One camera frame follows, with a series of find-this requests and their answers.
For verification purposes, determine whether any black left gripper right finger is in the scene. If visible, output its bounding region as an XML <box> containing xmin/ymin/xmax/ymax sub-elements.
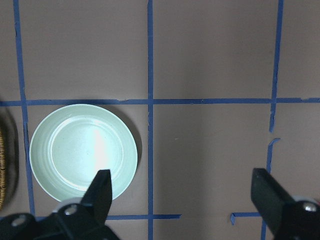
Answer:
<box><xmin>250</xmin><ymin>168</ymin><xmax>295</xmax><ymax>233</ymax></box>

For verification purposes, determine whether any brown wicker basket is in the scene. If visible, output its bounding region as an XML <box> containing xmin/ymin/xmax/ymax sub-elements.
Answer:
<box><xmin>0</xmin><ymin>128</ymin><xmax>7</xmax><ymax>210</ymax></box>

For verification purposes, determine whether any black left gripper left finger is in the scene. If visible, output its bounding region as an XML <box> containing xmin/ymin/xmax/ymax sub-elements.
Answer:
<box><xmin>80</xmin><ymin>169</ymin><xmax>112</xmax><ymax>224</ymax></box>

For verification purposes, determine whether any pale green round plate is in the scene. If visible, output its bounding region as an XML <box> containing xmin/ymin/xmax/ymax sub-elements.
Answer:
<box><xmin>29</xmin><ymin>104</ymin><xmax>138</xmax><ymax>202</ymax></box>

